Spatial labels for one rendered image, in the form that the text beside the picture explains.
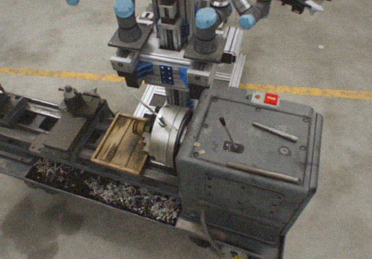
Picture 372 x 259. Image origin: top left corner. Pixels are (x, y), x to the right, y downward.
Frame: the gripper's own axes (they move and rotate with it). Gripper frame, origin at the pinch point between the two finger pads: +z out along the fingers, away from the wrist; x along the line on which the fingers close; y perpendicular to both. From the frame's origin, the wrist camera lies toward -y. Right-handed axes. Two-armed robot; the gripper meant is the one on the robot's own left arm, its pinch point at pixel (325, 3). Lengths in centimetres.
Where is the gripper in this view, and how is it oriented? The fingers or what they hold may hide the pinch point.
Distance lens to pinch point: 159.7
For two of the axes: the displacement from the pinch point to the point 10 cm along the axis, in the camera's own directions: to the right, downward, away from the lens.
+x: -5.9, 7.3, -3.4
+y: 1.2, 5.0, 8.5
